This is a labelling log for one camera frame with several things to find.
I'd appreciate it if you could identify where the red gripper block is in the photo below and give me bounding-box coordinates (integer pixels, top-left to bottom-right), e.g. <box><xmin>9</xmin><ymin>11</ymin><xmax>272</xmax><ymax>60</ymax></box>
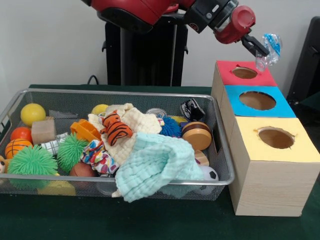
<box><xmin>215</xmin><ymin>5</ymin><xmax>270</xmax><ymax>57</ymax></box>

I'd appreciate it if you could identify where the clear plastic wrapper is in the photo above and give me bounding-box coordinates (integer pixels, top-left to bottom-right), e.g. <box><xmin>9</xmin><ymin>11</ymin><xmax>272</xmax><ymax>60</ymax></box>
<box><xmin>255</xmin><ymin>33</ymin><xmax>283</xmax><ymax>72</ymax></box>

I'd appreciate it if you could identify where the cream yellow waffle cloth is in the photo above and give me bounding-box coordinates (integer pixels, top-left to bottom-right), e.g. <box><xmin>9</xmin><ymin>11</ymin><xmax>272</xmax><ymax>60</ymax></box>
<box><xmin>88</xmin><ymin>103</ymin><xmax>163</xmax><ymax>166</ymax></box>

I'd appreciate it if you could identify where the mint green waffle cloth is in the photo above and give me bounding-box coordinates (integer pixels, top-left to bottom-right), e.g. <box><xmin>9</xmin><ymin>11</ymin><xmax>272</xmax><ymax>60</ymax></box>
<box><xmin>115</xmin><ymin>132</ymin><xmax>205</xmax><ymax>203</ymax></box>

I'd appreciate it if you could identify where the orange striped tiger plush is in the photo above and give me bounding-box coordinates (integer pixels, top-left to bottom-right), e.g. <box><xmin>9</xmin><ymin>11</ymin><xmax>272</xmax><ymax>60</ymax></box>
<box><xmin>100</xmin><ymin>111</ymin><xmax>134</xmax><ymax>147</ymax></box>

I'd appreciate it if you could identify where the green spiky rubber ball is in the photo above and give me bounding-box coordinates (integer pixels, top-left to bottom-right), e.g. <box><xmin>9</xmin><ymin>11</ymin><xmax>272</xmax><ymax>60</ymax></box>
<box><xmin>6</xmin><ymin>145</ymin><xmax>59</xmax><ymax>176</ymax></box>

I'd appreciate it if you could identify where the wooden box with three holes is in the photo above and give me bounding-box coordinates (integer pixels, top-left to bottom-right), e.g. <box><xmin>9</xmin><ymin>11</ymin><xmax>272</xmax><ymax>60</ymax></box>
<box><xmin>211</xmin><ymin>60</ymin><xmax>320</xmax><ymax>217</ymax></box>

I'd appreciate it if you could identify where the shallow clear mesh bin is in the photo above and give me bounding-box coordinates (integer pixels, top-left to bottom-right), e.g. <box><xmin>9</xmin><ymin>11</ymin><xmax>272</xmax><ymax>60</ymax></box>
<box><xmin>0</xmin><ymin>89</ymin><xmax>236</xmax><ymax>202</ymax></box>

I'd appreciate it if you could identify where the black upright panel stand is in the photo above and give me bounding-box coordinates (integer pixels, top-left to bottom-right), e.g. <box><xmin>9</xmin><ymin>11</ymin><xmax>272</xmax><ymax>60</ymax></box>
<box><xmin>287</xmin><ymin>16</ymin><xmax>320</xmax><ymax>113</ymax></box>

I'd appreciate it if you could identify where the black white striped toy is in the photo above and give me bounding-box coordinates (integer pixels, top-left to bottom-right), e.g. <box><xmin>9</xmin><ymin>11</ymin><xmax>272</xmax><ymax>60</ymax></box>
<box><xmin>180</xmin><ymin>98</ymin><xmax>205</xmax><ymax>122</ymax></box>

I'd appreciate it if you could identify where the brown wooden yo-yo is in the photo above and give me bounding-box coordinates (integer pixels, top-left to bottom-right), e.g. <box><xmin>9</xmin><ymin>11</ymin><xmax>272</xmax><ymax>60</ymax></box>
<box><xmin>181</xmin><ymin>121</ymin><xmax>213</xmax><ymax>152</ymax></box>

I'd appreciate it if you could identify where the blue spiky ball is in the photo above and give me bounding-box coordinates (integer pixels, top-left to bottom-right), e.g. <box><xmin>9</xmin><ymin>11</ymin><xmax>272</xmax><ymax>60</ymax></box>
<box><xmin>160</xmin><ymin>116</ymin><xmax>182</xmax><ymax>138</ymax></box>

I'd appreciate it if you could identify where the orange plastic toy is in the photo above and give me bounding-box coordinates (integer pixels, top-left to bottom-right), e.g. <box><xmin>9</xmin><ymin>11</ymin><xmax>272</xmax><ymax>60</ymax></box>
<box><xmin>70</xmin><ymin>119</ymin><xmax>102</xmax><ymax>143</ymax></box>

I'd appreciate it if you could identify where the multicoloured patterned fabric ball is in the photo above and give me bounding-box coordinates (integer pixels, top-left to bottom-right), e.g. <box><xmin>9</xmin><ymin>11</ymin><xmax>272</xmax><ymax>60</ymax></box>
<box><xmin>80</xmin><ymin>140</ymin><xmax>119</xmax><ymax>176</ymax></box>

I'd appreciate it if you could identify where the dark green table cloth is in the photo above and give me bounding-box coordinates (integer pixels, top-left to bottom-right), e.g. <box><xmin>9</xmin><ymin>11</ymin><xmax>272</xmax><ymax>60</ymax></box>
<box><xmin>0</xmin><ymin>84</ymin><xmax>320</xmax><ymax>240</ymax></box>

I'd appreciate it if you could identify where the small green spiky ball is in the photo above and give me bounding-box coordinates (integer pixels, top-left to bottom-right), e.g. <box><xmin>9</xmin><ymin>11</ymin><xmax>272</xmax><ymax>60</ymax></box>
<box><xmin>56</xmin><ymin>134</ymin><xmax>90</xmax><ymax>174</ymax></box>

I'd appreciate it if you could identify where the light wooden cube block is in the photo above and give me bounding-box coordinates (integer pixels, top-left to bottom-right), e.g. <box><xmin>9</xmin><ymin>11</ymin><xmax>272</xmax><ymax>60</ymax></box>
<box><xmin>31</xmin><ymin>117</ymin><xmax>57</xmax><ymax>145</ymax></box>

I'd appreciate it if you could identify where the large yellow ball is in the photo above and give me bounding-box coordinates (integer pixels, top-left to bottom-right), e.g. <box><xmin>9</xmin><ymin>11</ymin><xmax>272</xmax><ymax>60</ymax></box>
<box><xmin>20</xmin><ymin>103</ymin><xmax>47</xmax><ymax>127</ymax></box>

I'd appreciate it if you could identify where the orange mini basketball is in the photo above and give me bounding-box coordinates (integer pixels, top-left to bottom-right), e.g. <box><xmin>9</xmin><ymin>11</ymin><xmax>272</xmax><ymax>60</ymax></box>
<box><xmin>5</xmin><ymin>139</ymin><xmax>34</xmax><ymax>159</ymax></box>

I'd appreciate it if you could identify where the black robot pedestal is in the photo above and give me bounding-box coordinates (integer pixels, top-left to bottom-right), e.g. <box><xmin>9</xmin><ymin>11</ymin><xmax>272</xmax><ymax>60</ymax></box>
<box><xmin>102</xmin><ymin>10</ymin><xmax>190</xmax><ymax>87</ymax></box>

